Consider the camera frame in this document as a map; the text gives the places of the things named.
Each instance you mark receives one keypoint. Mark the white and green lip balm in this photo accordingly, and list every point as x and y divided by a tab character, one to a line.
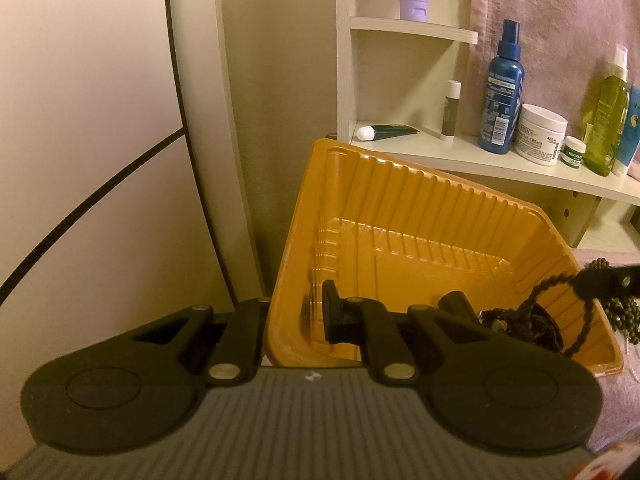
450	110

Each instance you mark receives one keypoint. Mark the orange ribbed plastic tray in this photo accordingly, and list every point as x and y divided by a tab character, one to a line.
425	240

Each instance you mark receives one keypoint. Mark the white panel with black trim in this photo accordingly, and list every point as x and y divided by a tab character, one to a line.
75	110

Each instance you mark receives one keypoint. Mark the blue spray bottle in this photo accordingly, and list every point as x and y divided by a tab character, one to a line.
502	100

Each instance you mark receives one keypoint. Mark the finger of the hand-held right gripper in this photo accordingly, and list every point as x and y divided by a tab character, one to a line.
607	282

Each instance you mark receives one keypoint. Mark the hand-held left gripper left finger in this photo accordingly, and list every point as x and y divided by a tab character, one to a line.
250	320

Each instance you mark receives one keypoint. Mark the white cream jar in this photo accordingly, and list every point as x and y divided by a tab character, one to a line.
540	135

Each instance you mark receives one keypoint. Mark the pink fluffy table towel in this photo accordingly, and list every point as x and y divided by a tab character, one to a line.
620	400

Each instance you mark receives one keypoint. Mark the small green jar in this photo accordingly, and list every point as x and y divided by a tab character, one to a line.
573	154

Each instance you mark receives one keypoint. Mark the cream wooden shelf unit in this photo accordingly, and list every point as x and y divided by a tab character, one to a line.
500	165

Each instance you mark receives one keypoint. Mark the red and white cloth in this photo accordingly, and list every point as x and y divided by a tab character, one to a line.
607	470

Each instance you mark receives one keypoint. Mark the dark green small tube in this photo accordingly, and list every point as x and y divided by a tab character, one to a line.
390	132

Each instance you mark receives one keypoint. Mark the pink hanging towel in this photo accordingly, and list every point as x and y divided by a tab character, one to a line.
560	10

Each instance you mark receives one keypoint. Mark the blue and white tube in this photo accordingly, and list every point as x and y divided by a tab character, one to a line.
631	135

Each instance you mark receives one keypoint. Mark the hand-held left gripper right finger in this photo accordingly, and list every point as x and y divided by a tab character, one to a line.
330	310

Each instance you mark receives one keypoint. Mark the black smartwatch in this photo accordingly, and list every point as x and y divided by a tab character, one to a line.
520	327

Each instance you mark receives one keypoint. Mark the green oil spray bottle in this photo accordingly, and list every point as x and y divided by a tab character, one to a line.
607	120

